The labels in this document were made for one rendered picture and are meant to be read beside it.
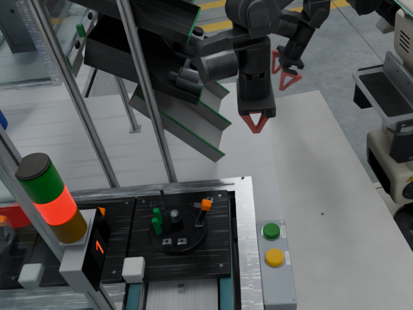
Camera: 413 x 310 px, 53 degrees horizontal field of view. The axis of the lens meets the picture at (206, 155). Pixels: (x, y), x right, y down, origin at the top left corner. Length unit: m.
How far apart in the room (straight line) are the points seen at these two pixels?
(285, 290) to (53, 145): 0.98
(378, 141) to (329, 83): 1.66
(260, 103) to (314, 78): 2.39
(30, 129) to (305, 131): 1.01
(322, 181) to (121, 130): 0.72
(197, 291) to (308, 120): 0.71
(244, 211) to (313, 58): 2.41
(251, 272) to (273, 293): 0.07
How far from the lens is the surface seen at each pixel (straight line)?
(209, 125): 1.17
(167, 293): 0.99
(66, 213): 0.64
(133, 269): 0.96
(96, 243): 0.73
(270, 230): 0.98
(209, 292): 0.98
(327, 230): 1.13
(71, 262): 0.70
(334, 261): 1.08
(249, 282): 0.94
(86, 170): 1.40
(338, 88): 3.03
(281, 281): 0.93
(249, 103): 0.74
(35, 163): 0.60
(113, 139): 1.47
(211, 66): 0.68
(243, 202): 1.06
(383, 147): 1.44
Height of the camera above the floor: 1.78
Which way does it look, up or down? 44 degrees down
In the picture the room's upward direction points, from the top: 10 degrees counter-clockwise
